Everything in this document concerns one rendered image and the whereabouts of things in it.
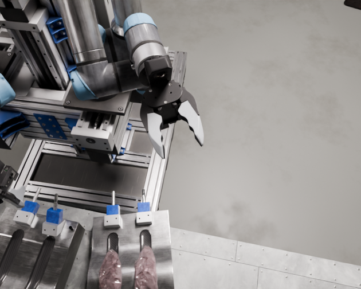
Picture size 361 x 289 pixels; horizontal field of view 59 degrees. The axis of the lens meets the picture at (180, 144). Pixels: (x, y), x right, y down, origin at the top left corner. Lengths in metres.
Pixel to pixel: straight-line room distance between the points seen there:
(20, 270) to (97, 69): 0.69
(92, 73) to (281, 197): 1.64
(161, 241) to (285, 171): 1.33
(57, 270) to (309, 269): 0.82
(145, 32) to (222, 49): 2.17
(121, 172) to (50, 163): 0.44
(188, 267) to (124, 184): 0.89
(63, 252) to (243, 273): 0.59
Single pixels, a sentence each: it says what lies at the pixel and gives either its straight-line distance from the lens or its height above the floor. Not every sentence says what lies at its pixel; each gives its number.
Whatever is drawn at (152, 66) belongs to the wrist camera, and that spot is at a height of 1.54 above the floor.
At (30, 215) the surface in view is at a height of 0.92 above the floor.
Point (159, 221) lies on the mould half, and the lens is 1.14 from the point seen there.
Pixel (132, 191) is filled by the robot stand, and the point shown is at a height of 0.21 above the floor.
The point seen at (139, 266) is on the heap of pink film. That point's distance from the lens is 1.06.
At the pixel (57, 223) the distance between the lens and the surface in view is 1.13.
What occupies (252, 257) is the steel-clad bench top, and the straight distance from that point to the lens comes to 1.19.
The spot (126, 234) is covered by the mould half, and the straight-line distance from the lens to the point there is 1.14.
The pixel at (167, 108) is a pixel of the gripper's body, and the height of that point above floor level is 1.45.
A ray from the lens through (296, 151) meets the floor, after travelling 2.37.
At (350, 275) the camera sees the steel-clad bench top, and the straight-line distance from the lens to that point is 1.28.
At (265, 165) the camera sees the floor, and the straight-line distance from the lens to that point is 2.25.
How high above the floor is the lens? 1.94
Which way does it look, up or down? 59 degrees down
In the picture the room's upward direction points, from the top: straight up
